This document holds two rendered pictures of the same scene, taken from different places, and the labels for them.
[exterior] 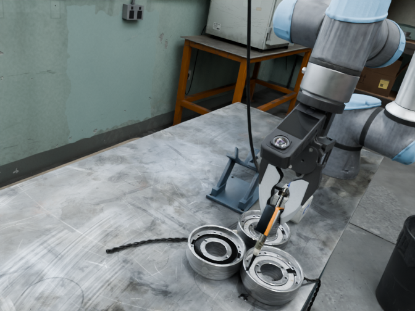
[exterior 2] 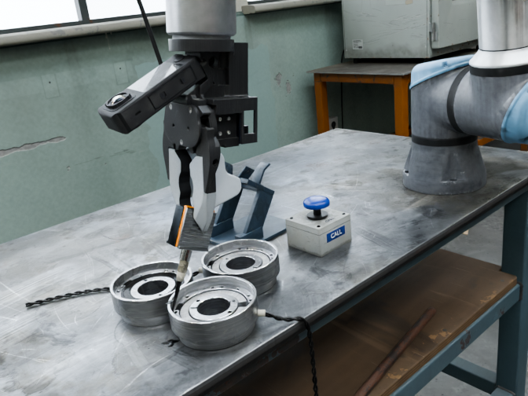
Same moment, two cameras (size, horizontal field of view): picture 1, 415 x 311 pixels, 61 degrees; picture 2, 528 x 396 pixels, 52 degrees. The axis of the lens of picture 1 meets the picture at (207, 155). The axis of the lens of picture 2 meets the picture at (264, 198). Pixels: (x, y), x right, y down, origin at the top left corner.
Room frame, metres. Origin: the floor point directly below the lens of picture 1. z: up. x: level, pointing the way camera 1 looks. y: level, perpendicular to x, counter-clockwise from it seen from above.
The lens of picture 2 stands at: (-0.02, -0.42, 1.16)
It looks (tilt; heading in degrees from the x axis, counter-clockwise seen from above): 20 degrees down; 22
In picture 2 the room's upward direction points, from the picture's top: 7 degrees counter-clockwise
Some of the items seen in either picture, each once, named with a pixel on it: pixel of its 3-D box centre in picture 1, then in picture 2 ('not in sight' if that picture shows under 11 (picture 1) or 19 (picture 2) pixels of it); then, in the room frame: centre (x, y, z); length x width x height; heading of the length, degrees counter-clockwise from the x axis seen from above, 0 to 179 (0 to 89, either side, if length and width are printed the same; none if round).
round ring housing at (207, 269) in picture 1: (215, 252); (154, 293); (0.49, -0.05, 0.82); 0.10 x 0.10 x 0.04
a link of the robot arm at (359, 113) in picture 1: (354, 118); (447, 94); (0.99, -0.39, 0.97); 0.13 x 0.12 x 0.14; 49
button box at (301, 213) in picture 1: (293, 201); (320, 227); (0.71, -0.22, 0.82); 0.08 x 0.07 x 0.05; 151
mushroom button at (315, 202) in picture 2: not in sight; (317, 213); (0.71, -0.21, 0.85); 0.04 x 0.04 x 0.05
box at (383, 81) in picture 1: (378, 72); not in sight; (3.87, -1.59, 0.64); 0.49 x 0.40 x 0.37; 66
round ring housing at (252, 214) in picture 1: (262, 234); (241, 268); (0.57, -0.14, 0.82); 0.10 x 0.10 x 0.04
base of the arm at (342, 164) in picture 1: (338, 152); (443, 156); (1.00, -0.39, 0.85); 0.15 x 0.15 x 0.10
